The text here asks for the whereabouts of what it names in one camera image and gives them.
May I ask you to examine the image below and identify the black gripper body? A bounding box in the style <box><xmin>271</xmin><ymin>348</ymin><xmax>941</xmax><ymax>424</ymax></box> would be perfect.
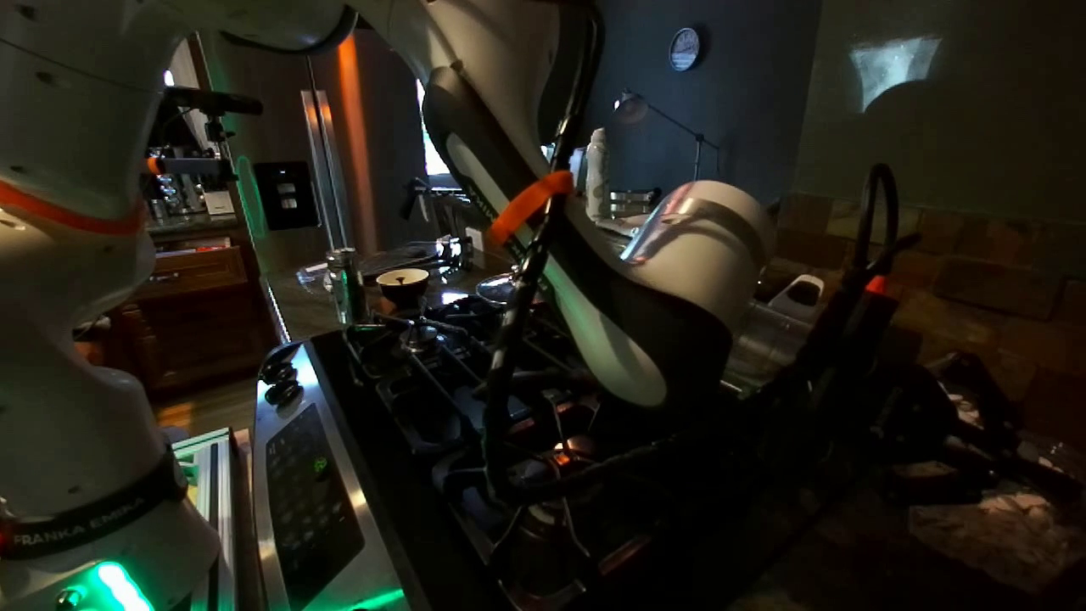
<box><xmin>787</xmin><ymin>303</ymin><xmax>936</xmax><ymax>447</ymax></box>

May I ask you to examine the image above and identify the heap of white pieces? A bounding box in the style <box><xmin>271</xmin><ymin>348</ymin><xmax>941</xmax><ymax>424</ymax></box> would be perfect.
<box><xmin>911</xmin><ymin>484</ymin><xmax>1079</xmax><ymax>596</ymax></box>

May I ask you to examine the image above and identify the white spray bottle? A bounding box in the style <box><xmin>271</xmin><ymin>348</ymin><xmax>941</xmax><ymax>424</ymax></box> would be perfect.
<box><xmin>579</xmin><ymin>126</ymin><xmax>615</xmax><ymax>217</ymax></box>

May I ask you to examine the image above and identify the thin black desk lamp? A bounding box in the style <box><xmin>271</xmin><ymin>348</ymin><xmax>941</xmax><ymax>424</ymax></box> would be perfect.
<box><xmin>608</xmin><ymin>88</ymin><xmax>731</xmax><ymax>187</ymax></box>

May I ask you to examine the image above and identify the glass pot lid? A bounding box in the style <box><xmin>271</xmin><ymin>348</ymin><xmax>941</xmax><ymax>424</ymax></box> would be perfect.
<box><xmin>470</xmin><ymin>267</ymin><xmax>525</xmax><ymax>312</ymax></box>

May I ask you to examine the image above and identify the black gas stove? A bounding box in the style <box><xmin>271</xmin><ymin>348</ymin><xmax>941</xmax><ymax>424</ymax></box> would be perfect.
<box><xmin>246</xmin><ymin>287</ymin><xmax>900</xmax><ymax>611</ymax></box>

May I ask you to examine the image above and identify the small dark bowl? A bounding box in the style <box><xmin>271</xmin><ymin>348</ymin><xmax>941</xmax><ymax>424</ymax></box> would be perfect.
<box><xmin>373</xmin><ymin>265</ymin><xmax>437</xmax><ymax>315</ymax></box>

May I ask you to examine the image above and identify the small white box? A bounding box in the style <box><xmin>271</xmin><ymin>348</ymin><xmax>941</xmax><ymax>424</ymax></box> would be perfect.
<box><xmin>195</xmin><ymin>185</ymin><xmax>242</xmax><ymax>220</ymax></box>

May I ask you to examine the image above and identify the wooden cabinet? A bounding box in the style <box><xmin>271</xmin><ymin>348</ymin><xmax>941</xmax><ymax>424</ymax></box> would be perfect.
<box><xmin>83</xmin><ymin>217</ymin><xmax>281</xmax><ymax>399</ymax></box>

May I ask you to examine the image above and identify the round wall clock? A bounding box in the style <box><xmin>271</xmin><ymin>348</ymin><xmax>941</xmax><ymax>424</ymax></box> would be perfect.
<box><xmin>666</xmin><ymin>23</ymin><xmax>705</xmax><ymax>74</ymax></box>

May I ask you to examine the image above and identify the black wall panel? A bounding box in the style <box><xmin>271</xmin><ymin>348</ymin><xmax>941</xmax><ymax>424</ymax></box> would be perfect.
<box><xmin>251</xmin><ymin>159</ymin><xmax>317</xmax><ymax>233</ymax></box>

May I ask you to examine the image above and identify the metal stand frame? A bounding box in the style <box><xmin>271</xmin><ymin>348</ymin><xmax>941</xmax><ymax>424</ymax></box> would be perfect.
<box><xmin>166</xmin><ymin>424</ymin><xmax>242</xmax><ymax>611</ymax></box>

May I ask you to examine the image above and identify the black camera on tripod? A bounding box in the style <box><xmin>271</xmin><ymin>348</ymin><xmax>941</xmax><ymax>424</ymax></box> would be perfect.
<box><xmin>158</xmin><ymin>85</ymin><xmax>268</xmax><ymax>155</ymax></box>

